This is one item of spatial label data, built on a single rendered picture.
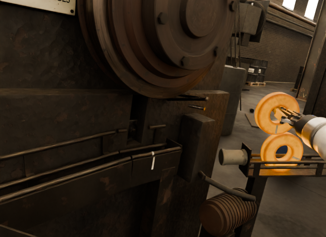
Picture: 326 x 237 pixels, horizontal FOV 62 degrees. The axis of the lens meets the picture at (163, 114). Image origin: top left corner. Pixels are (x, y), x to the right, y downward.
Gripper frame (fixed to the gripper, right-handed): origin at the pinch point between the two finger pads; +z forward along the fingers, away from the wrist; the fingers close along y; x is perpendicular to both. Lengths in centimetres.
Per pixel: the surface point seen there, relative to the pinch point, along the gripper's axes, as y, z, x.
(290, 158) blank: 9.1, -2.4, -17.2
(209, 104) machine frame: -20.6, 14.0, -5.2
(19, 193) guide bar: -74, -35, -17
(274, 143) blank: 1.2, -2.2, -12.1
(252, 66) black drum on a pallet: 414, 902, -60
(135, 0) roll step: -54, -24, 25
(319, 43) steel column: 502, 693, 52
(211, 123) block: -23.2, -0.7, -7.9
